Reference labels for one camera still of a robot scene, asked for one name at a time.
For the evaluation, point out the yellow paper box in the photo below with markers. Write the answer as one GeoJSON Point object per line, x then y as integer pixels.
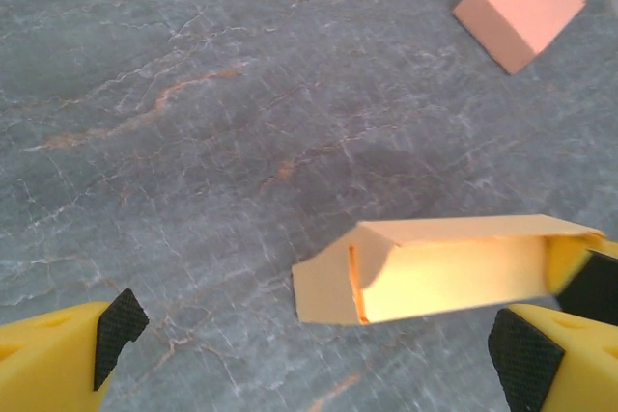
{"type": "Point", "coordinates": [434, 277]}

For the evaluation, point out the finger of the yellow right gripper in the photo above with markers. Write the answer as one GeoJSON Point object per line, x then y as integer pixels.
{"type": "Point", "coordinates": [565, 260]}

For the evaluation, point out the pink paper box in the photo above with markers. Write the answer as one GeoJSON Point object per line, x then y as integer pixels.
{"type": "Point", "coordinates": [521, 7]}

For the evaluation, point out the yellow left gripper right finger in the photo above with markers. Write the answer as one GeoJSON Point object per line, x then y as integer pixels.
{"type": "Point", "coordinates": [574, 368]}

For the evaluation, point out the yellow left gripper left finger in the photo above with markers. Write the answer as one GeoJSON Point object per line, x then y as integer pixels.
{"type": "Point", "coordinates": [43, 364]}

